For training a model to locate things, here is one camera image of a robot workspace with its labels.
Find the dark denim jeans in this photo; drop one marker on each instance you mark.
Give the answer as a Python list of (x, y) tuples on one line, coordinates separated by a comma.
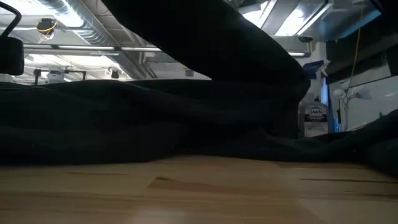
[(155, 124)]

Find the silver ceiling duct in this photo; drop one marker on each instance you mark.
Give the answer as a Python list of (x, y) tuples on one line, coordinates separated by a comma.
[(84, 25)]

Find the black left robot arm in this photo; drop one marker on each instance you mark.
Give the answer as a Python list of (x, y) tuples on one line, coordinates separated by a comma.
[(11, 56)]

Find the ceiling light tube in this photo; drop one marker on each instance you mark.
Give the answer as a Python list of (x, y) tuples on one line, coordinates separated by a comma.
[(85, 47), (297, 54)]

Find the black background frame rig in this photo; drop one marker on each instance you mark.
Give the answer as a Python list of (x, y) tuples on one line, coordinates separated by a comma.
[(74, 72)]

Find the blue-capped spray bottle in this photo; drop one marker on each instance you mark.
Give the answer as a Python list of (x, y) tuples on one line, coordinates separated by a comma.
[(315, 121)]

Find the black ceiling camera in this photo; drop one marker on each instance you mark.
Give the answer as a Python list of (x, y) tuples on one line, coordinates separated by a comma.
[(46, 26)]

